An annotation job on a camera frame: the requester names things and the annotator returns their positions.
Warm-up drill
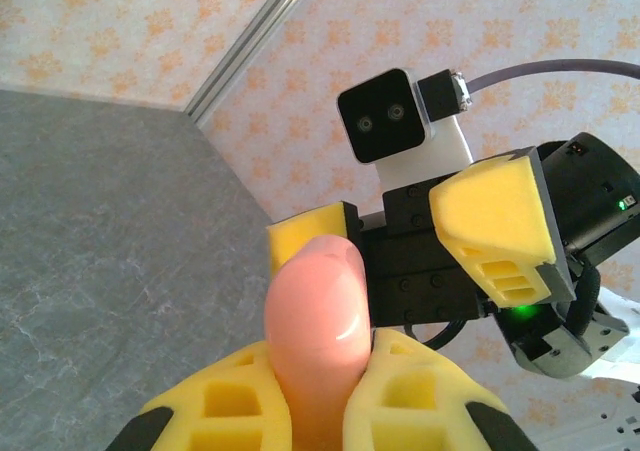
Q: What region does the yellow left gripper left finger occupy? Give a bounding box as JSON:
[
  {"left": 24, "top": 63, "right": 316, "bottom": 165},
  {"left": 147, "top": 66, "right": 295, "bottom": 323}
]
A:
[{"left": 104, "top": 340, "right": 295, "bottom": 451}]

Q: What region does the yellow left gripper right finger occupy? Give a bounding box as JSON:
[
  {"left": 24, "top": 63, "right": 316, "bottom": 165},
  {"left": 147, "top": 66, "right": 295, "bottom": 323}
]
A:
[{"left": 342, "top": 328, "right": 539, "bottom": 451}]

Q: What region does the pink earbud charging case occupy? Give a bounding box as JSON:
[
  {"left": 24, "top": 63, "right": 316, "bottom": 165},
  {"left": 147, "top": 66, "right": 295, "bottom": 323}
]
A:
[{"left": 263, "top": 234, "right": 375, "bottom": 451}]

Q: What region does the thin black right gripper cable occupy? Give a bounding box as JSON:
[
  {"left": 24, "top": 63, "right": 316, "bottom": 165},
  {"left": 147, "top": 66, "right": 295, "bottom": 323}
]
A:
[{"left": 407, "top": 320, "right": 469, "bottom": 348}]

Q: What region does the white right camera bracket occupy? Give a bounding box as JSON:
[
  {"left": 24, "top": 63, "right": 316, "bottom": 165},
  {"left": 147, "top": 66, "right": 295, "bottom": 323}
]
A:
[{"left": 374, "top": 115, "right": 475, "bottom": 192}]

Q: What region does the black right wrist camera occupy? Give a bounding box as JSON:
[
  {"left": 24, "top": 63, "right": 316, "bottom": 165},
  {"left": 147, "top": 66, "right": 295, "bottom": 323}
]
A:
[{"left": 337, "top": 68, "right": 432, "bottom": 165}]

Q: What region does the aluminium frame post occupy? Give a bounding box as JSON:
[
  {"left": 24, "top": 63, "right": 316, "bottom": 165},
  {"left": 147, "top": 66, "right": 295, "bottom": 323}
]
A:
[{"left": 183, "top": 0, "right": 326, "bottom": 128}]

